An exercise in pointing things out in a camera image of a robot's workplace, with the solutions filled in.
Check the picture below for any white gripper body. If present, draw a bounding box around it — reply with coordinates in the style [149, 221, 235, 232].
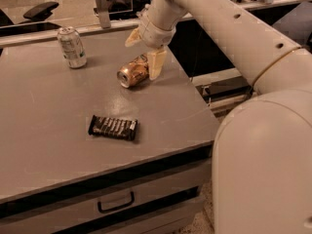
[138, 11, 176, 49]

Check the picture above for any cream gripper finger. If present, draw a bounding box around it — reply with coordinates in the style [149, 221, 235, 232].
[125, 28, 141, 47]
[147, 48, 167, 80]

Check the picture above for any orange soda can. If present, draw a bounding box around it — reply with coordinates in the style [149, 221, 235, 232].
[117, 54, 149, 88]

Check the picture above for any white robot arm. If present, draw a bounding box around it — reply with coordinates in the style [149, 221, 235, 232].
[127, 0, 312, 234]

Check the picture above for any white green soda can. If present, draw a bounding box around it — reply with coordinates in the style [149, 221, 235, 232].
[58, 26, 87, 68]

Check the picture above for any black rxbar chocolate bar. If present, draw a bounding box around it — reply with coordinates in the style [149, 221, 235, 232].
[88, 115, 138, 141]

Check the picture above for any black office chair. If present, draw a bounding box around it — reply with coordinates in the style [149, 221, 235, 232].
[0, 1, 59, 26]

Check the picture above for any grey top drawer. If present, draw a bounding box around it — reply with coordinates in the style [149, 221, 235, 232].
[0, 151, 212, 234]

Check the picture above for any grey drawer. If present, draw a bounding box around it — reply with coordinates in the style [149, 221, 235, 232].
[55, 192, 207, 234]
[0, 151, 212, 234]

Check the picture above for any grey lower drawer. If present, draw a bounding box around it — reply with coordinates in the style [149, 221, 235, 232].
[55, 192, 207, 234]

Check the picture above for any black hanging cable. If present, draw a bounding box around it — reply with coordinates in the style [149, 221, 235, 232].
[189, 57, 200, 80]

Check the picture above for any black drawer handle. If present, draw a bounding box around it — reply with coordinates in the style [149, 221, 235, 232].
[97, 191, 136, 214]

